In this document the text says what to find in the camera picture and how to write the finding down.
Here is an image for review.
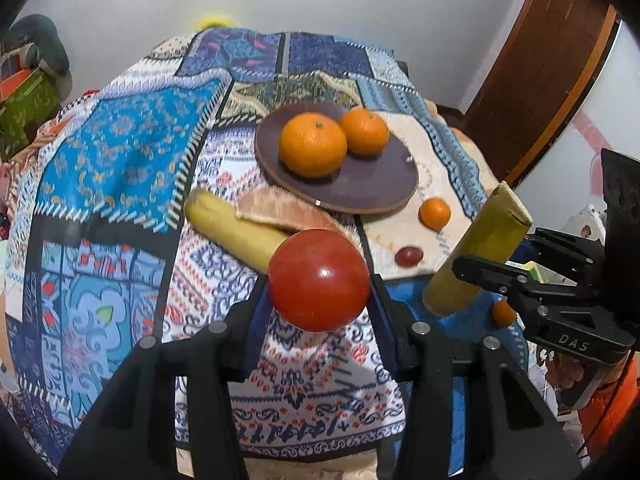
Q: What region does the yellow headboard cushion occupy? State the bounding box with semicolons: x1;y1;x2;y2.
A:
193;14;236;32

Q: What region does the person right hand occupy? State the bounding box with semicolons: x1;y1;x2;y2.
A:
546;352;592;410

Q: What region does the blue patchwork bedspread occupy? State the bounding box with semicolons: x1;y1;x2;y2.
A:
4;28;486;474

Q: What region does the brown wooden door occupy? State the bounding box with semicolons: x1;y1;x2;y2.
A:
464;0;620;185

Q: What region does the medium orange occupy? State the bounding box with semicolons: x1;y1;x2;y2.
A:
340;107;390;157

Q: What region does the green patterned box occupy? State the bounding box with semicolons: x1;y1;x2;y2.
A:
1;68;61;162

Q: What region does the large orange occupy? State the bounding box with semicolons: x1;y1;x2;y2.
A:
279;112;348;179

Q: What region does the pink grapefruit slice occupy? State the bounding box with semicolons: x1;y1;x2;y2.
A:
235;186;350;238

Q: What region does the grey neck pillow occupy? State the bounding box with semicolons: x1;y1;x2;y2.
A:
2;14;73;101

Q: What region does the small tangerine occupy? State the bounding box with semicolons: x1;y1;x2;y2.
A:
418;197;451;232

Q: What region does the red tomato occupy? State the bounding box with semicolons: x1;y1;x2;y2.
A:
267;230;370;333

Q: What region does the tiny tangerine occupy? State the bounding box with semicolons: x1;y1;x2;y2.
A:
491;299;518;328

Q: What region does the purple round plate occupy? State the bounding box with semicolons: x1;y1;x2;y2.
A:
254;101;419;214

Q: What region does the yellow banana piece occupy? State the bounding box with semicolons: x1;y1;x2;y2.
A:
183;188;288;273
422;181;533;318

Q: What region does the red grape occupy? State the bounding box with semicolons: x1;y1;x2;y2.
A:
394;246;424;268

